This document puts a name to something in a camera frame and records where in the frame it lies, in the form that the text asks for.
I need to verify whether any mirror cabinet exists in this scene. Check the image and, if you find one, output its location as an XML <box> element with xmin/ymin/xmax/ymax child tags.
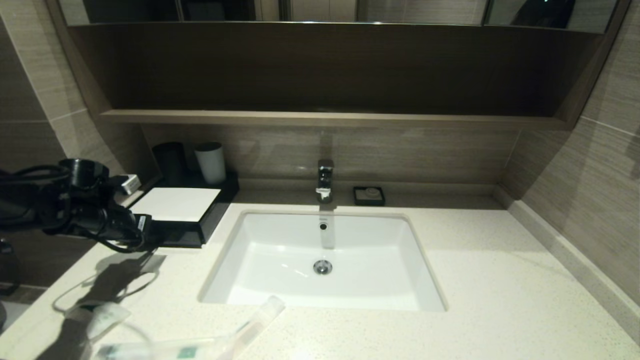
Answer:
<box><xmin>59</xmin><ymin>0</ymin><xmax>618</xmax><ymax>35</ymax></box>

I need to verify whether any clear toothbrush packet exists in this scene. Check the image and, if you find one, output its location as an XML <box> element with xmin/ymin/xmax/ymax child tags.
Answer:
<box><xmin>97</xmin><ymin>336</ymin><xmax>236</xmax><ymax>360</ymax></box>

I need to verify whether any black cup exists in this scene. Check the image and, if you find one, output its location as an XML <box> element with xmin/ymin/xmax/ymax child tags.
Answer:
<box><xmin>151</xmin><ymin>141</ymin><xmax>188</xmax><ymax>187</ymax></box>

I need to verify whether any brown wooden shelf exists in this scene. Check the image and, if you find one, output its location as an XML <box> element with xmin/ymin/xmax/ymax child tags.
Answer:
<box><xmin>97</xmin><ymin>109</ymin><xmax>571</xmax><ymax>131</ymax></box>

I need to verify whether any clear long tube packet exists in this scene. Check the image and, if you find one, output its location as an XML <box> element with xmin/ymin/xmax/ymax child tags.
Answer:
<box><xmin>220</xmin><ymin>295</ymin><xmax>286</xmax><ymax>360</ymax></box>

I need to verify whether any black amenity drawer box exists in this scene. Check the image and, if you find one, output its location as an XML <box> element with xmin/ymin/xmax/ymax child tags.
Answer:
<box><xmin>135</xmin><ymin>171</ymin><xmax>240</xmax><ymax>249</ymax></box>

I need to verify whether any white green sachet packet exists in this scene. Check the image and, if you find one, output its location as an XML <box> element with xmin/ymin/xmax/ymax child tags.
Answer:
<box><xmin>65</xmin><ymin>301</ymin><xmax>132</xmax><ymax>346</ymax></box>

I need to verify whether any white ceramic sink basin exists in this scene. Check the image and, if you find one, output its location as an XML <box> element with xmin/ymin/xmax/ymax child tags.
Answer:
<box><xmin>198</xmin><ymin>209</ymin><xmax>447</xmax><ymax>313</ymax></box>

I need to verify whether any chrome faucet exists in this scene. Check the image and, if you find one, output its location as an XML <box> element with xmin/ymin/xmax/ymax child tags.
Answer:
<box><xmin>315</xmin><ymin>159</ymin><xmax>335</xmax><ymax>203</ymax></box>

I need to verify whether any black soap dish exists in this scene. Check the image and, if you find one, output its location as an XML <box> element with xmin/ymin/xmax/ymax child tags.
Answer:
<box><xmin>353</xmin><ymin>186</ymin><xmax>386</xmax><ymax>207</ymax></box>

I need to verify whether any white board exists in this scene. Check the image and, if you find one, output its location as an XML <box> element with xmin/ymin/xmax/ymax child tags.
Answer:
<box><xmin>129</xmin><ymin>187</ymin><xmax>222</xmax><ymax>223</ymax></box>

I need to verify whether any light grey cup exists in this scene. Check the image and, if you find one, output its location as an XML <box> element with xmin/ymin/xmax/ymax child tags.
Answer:
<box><xmin>194</xmin><ymin>142</ymin><xmax>227</xmax><ymax>186</ymax></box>

